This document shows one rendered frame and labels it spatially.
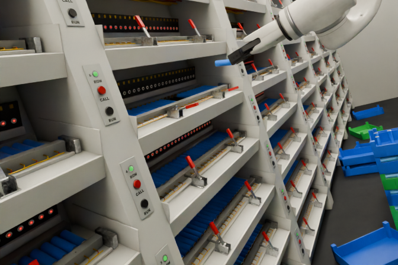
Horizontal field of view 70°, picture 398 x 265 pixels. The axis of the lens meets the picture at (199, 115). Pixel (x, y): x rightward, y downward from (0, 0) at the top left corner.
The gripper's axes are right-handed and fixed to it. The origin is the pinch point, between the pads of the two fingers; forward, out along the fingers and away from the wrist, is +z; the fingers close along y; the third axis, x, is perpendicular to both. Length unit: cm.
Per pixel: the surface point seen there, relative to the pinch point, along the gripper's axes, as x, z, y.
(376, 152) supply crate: 61, -10, -67
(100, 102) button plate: -0.4, 11.6, 41.3
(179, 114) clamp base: 7.6, 14.1, 18.4
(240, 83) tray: 5.6, 14.4, -24.8
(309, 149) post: 57, 27, -95
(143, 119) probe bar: 4.8, 17.8, 27.3
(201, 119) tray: 11.3, 15.6, 8.0
